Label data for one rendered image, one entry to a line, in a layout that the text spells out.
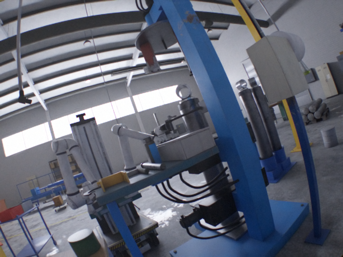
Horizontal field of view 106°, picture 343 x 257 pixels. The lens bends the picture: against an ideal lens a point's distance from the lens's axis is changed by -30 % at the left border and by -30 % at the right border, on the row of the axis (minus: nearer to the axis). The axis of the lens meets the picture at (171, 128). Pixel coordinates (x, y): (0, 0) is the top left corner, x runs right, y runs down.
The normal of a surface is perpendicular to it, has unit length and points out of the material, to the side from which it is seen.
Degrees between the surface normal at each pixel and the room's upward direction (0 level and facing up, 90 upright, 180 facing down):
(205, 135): 90
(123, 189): 90
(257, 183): 90
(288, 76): 90
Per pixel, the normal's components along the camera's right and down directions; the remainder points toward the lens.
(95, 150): 0.49, -0.22
